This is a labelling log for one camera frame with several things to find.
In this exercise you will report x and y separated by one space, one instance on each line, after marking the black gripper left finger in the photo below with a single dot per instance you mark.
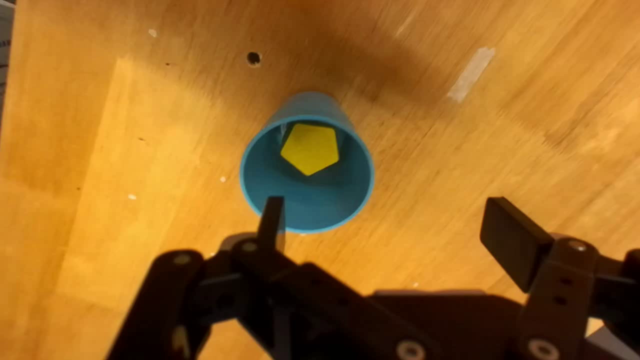
172 307

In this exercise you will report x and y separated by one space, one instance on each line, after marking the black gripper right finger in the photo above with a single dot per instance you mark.
512 240

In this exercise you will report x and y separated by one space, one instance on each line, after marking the blue plastic cup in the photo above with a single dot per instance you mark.
323 201

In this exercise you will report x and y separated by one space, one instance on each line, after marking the white tape strip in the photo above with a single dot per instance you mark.
473 75

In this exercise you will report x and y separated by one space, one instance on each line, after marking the yellow pentagon wooden block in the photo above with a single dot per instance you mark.
310 151

